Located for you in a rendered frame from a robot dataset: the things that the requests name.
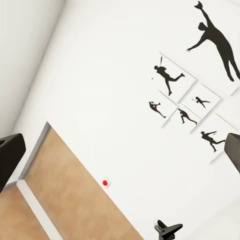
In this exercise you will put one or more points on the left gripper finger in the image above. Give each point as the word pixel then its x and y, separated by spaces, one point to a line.
pixel 169 231

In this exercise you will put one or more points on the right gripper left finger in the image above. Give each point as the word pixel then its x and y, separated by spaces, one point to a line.
pixel 12 150

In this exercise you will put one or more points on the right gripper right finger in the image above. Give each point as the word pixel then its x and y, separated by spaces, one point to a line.
pixel 232 149

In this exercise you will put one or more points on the electric switch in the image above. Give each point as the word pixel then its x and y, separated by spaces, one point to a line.
pixel 105 181

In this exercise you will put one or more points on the desk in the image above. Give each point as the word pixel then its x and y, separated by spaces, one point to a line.
pixel 224 225

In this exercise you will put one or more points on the sliding door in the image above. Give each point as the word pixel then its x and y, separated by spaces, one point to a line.
pixel 17 219
pixel 74 201

